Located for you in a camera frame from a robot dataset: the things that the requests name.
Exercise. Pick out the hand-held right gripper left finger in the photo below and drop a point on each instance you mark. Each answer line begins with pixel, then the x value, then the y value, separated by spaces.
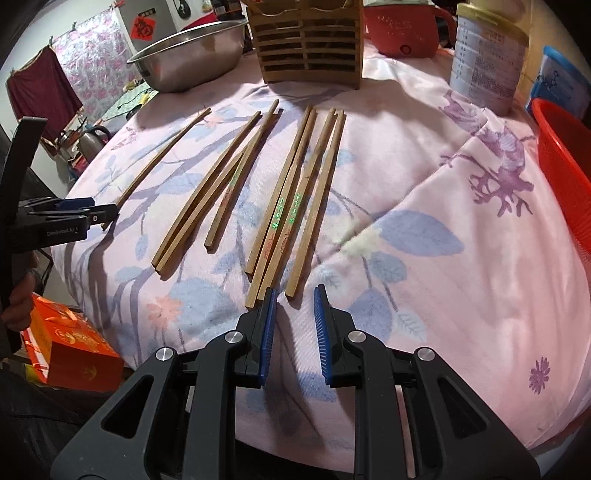
pixel 268 337

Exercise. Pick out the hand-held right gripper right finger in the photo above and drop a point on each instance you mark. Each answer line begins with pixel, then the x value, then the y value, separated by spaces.
pixel 323 339

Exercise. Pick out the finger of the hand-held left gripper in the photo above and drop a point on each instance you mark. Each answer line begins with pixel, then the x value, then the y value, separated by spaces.
pixel 76 203
pixel 99 215

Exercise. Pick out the wooden chopstick green print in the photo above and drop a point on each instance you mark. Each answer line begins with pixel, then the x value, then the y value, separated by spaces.
pixel 295 207
pixel 279 217
pixel 240 187

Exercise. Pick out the wooden slatted chopstick holder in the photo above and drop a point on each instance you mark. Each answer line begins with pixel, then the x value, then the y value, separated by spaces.
pixel 307 50

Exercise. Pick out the person's left hand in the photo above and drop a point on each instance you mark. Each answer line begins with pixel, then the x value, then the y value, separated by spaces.
pixel 18 304

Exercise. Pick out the steel electric kettle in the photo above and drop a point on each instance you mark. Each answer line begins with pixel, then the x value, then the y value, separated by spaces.
pixel 92 143

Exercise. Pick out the dark red hanging garment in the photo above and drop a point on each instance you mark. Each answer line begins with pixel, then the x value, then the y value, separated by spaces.
pixel 44 92

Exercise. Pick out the green patterned cloth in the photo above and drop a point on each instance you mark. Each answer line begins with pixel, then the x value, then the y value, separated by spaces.
pixel 124 104

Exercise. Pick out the orange gift box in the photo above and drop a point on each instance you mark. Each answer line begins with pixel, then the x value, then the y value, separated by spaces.
pixel 74 350

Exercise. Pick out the pink floral hanging sheet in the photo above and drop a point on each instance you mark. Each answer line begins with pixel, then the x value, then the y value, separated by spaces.
pixel 99 55

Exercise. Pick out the stainless steel bowl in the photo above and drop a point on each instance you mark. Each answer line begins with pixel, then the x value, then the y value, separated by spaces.
pixel 194 55

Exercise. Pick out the red paper door decoration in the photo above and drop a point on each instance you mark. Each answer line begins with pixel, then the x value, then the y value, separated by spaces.
pixel 140 29

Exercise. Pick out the grey door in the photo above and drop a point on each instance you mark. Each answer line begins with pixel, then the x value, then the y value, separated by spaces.
pixel 157 23

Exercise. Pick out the black hanging bag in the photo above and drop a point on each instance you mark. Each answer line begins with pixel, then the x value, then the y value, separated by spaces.
pixel 181 7

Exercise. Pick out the person's dark clothing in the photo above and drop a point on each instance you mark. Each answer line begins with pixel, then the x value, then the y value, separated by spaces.
pixel 32 429

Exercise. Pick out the red plastic basket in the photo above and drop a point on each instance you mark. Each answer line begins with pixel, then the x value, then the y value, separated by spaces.
pixel 565 166

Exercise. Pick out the red electric pot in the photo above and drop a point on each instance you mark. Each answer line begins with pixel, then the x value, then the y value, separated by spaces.
pixel 401 32

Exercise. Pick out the white milk powder can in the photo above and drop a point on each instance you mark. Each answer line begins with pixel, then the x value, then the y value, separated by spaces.
pixel 487 60

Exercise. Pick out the blue packet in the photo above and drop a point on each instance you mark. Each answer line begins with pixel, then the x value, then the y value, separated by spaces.
pixel 561 78

